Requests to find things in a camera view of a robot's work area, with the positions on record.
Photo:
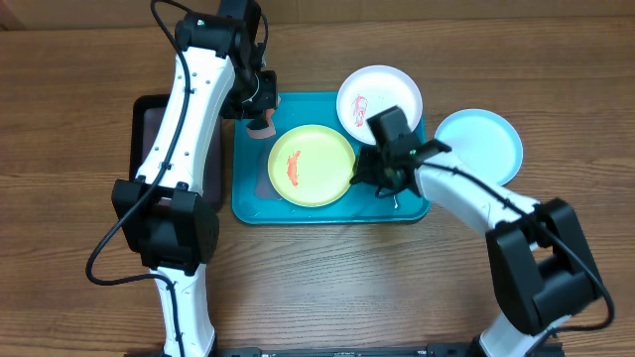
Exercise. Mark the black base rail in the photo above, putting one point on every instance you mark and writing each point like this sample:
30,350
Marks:
431,350

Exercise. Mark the green and orange sponge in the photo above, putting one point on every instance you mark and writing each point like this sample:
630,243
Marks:
260,122

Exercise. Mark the light blue plate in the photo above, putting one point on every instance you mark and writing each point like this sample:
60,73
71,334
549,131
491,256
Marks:
485,141

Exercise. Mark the black rectangular tray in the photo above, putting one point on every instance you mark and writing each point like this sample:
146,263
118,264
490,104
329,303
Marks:
148,112

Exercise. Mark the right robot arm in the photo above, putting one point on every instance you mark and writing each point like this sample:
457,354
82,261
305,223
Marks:
542,269

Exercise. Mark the teal plastic tray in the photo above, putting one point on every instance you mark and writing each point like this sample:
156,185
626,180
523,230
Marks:
254,200

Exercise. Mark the yellow-green plate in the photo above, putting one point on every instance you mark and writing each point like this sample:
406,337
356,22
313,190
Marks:
311,165

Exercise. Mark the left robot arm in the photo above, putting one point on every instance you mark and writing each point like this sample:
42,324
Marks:
220,73

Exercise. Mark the white plate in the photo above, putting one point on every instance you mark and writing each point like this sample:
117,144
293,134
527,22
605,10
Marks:
371,90

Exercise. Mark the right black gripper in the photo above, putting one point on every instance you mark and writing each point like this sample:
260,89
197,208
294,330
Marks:
365,175

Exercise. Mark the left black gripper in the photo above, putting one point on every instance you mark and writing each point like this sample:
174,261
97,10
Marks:
269,101

